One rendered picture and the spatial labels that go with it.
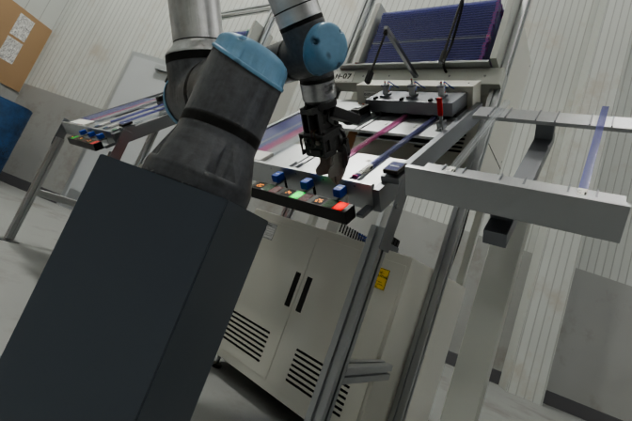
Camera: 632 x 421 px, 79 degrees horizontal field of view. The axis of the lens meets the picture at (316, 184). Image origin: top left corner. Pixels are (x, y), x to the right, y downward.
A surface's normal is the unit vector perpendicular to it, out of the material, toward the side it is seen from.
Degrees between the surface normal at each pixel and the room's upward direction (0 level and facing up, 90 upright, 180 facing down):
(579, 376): 90
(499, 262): 90
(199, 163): 73
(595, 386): 90
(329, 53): 90
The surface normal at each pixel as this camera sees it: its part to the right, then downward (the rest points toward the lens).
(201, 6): 0.48, 0.10
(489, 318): -0.50, -0.33
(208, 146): 0.28, -0.39
